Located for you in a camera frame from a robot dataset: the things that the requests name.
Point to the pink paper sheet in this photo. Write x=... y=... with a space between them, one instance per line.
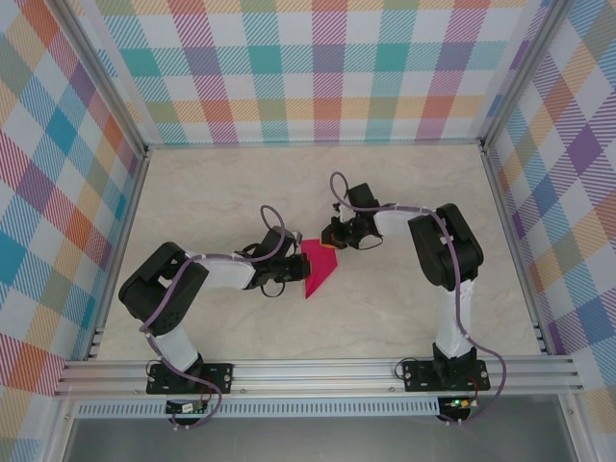
x=320 y=269

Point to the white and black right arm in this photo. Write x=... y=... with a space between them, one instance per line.
x=399 y=221

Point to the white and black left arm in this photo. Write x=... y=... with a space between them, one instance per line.
x=226 y=272

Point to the small circuit board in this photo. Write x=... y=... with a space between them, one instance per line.
x=185 y=408
x=459 y=403

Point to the grey metal panel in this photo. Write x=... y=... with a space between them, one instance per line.
x=313 y=440

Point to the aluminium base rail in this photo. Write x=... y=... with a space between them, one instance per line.
x=313 y=375

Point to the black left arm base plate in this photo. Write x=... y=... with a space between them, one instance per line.
x=219 y=377

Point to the aluminium side rail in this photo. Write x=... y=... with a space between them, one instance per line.
x=122 y=231
x=515 y=250

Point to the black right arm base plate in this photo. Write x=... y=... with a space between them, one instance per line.
x=416 y=375

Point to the aluminium frame post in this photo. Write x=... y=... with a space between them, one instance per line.
x=524 y=72
x=103 y=82

